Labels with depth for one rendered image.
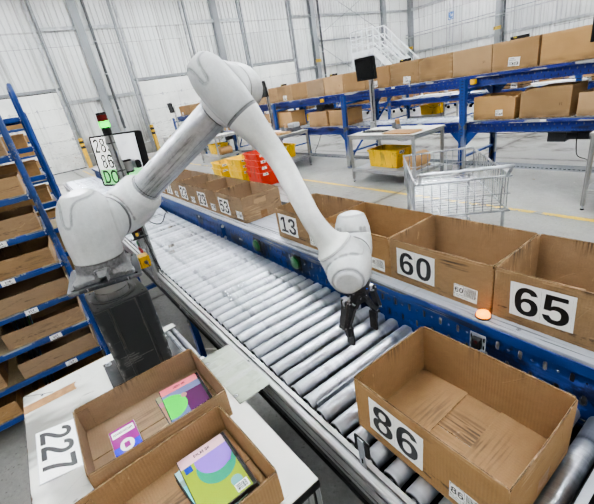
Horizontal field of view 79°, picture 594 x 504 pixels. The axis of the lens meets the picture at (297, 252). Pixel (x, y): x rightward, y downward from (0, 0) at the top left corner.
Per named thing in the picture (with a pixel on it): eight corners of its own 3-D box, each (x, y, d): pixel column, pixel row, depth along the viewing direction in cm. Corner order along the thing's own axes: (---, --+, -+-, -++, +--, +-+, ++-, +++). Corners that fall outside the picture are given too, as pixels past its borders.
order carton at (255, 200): (219, 214, 262) (213, 191, 255) (254, 202, 277) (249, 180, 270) (246, 224, 232) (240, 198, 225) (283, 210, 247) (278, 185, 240)
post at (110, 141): (154, 281, 227) (100, 136, 191) (161, 278, 230) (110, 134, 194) (159, 287, 218) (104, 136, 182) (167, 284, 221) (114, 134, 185)
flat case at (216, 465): (206, 527, 79) (204, 523, 78) (177, 466, 93) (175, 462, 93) (259, 485, 85) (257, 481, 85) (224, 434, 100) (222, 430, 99)
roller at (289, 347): (259, 372, 133) (254, 360, 133) (359, 309, 159) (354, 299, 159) (265, 373, 129) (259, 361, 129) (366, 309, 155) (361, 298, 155)
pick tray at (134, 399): (84, 433, 113) (71, 410, 109) (198, 368, 132) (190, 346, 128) (101, 503, 91) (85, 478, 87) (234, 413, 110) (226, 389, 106)
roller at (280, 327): (237, 344, 143) (242, 345, 139) (334, 289, 169) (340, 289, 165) (242, 355, 143) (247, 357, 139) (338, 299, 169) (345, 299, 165)
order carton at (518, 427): (357, 423, 100) (351, 377, 93) (423, 368, 114) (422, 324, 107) (504, 548, 70) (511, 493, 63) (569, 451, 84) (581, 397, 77)
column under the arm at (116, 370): (119, 403, 122) (80, 323, 109) (103, 366, 142) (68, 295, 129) (190, 362, 136) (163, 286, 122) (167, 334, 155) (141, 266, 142)
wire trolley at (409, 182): (406, 252, 353) (401, 144, 311) (468, 248, 340) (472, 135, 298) (419, 317, 258) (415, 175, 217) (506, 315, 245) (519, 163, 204)
